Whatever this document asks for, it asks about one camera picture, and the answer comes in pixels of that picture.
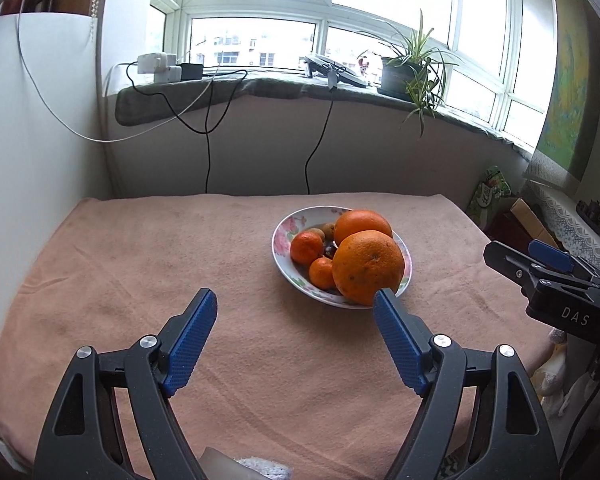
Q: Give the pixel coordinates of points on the potted spider plant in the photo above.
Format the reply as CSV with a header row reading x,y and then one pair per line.
x,y
400,77

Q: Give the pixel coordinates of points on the floral white plate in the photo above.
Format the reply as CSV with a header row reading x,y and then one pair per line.
x,y
282,240

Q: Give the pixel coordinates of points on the cardboard box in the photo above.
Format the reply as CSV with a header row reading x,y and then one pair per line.
x,y
530,220

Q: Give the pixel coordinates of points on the pink blanket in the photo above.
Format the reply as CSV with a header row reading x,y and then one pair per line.
x,y
230,360

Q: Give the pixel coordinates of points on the mandarin with stem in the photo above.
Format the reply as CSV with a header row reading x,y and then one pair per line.
x,y
306,247

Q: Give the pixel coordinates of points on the grey windowsill cloth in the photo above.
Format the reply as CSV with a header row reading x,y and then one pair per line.
x,y
145,105

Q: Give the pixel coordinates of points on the black power adapter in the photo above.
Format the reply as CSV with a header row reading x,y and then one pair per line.
x,y
191,71

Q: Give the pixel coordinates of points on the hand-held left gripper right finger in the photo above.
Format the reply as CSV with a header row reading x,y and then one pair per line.
x,y
397,340

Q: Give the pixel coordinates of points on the small white power adapter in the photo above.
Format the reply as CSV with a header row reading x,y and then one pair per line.
x,y
167,75

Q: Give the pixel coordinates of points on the medium smooth orange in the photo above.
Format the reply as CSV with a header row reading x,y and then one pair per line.
x,y
362,222

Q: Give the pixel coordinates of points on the green wall poster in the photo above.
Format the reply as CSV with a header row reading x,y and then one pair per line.
x,y
565,110

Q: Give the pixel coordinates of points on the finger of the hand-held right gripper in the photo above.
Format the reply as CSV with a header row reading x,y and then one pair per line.
x,y
547,252
510,260

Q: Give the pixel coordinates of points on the white panel board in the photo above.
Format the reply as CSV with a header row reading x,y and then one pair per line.
x,y
30,110

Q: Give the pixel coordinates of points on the white lace cloth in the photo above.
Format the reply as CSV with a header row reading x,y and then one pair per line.
x,y
565,220

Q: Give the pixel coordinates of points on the large orange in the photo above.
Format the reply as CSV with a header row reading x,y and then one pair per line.
x,y
368,267

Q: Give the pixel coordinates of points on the dark tablet on stand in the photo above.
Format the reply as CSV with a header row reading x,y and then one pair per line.
x,y
332,67

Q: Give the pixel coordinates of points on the dark red cherry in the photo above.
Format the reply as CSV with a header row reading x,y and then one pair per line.
x,y
330,249

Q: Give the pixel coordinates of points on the dark figurine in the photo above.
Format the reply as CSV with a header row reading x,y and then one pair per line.
x,y
590,212

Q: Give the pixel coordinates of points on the translucent grey object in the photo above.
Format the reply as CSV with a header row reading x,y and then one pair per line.
x,y
217,462

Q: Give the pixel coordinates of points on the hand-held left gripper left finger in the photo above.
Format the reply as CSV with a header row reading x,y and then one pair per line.
x,y
190,345

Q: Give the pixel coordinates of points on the cream plush cloth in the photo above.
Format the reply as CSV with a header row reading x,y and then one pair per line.
x,y
555,370

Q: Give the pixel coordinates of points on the white fuzzy cloth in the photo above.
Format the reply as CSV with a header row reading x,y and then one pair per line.
x,y
265,470

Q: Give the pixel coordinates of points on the small red figurine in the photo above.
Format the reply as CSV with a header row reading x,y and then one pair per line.
x,y
364,64

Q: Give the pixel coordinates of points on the large white power adapter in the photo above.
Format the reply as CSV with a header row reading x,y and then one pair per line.
x,y
152,62

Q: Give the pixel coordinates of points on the green snack bag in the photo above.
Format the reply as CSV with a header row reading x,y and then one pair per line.
x,y
490,192

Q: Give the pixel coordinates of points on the small mandarin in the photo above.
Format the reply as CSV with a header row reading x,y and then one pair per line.
x,y
321,273

